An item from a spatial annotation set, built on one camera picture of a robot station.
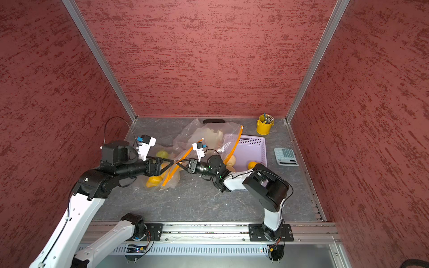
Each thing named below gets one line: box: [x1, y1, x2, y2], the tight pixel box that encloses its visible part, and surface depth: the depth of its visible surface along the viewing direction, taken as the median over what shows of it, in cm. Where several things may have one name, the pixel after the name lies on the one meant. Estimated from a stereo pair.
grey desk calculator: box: [273, 147, 300, 167], surface depth 100 cm
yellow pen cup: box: [256, 113, 275, 136], surface depth 111 cm
